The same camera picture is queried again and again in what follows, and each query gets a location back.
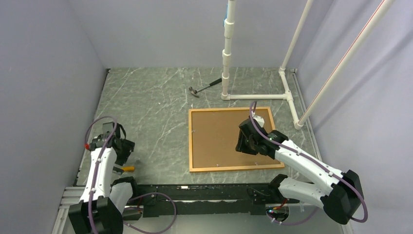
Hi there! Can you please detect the yellow handled screwdriver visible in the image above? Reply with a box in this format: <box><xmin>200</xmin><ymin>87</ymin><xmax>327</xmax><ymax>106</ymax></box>
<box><xmin>113</xmin><ymin>166</ymin><xmax>135</xmax><ymax>175</ymax></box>

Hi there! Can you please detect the orange picture frame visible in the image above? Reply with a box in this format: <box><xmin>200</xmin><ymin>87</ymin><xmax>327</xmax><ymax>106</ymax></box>
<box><xmin>188</xmin><ymin>107</ymin><xmax>285</xmax><ymax>173</ymax></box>

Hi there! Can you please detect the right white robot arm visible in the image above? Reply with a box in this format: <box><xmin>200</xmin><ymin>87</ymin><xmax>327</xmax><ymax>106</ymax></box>
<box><xmin>236</xmin><ymin>116</ymin><xmax>368</xmax><ymax>224</ymax></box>

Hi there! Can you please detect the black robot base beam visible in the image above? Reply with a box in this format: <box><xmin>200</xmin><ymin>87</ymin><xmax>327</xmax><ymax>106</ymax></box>
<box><xmin>122</xmin><ymin>183</ymin><xmax>298</xmax><ymax>221</ymax></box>

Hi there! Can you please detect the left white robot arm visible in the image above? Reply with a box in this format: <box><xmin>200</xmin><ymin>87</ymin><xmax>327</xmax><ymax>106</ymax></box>
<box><xmin>68</xmin><ymin>122</ymin><xmax>140</xmax><ymax>234</ymax></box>

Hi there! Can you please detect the white PVC pipe stand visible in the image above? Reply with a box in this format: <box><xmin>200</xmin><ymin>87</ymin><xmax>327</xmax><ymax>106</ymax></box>
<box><xmin>220</xmin><ymin>0</ymin><xmax>314</xmax><ymax>131</ymax></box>

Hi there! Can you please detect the white diagonal pole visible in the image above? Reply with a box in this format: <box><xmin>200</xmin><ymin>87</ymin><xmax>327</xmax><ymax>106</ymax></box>
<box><xmin>294</xmin><ymin>0</ymin><xmax>394</xmax><ymax>130</ymax></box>

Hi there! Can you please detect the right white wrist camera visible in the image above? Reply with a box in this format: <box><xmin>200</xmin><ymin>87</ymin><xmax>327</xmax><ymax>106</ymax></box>
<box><xmin>253</xmin><ymin>115</ymin><xmax>265</xmax><ymax>128</ymax></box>

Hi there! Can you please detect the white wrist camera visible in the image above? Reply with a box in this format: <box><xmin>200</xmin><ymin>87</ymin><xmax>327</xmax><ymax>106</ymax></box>
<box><xmin>253</xmin><ymin>115</ymin><xmax>265</xmax><ymax>128</ymax></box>
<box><xmin>84</xmin><ymin>136</ymin><xmax>104</xmax><ymax>151</ymax></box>

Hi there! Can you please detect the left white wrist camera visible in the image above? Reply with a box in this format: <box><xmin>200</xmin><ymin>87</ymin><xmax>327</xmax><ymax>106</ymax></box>
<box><xmin>84</xmin><ymin>136</ymin><xmax>104</xmax><ymax>151</ymax></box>

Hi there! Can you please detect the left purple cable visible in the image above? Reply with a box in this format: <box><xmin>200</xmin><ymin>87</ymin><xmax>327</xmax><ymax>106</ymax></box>
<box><xmin>84</xmin><ymin>116</ymin><xmax>177</xmax><ymax>234</ymax></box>

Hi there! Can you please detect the purple cable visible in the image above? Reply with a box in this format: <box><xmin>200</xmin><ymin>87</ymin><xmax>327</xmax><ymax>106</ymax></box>
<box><xmin>249</xmin><ymin>100</ymin><xmax>369</xmax><ymax>226</ymax></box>
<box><xmin>84</xmin><ymin>116</ymin><xmax>177</xmax><ymax>234</ymax></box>

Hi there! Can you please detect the black handled hammer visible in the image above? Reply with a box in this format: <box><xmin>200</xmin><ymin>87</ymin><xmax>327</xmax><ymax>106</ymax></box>
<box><xmin>188</xmin><ymin>78</ymin><xmax>222</xmax><ymax>98</ymax></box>

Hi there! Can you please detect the aluminium rail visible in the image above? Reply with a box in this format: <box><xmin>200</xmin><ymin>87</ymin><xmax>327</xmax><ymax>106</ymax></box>
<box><xmin>51</xmin><ymin>185</ymin><xmax>345</xmax><ymax>234</ymax></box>

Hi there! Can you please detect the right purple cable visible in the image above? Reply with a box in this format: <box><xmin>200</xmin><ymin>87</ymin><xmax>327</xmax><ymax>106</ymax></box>
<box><xmin>249</xmin><ymin>100</ymin><xmax>369</xmax><ymax>226</ymax></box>

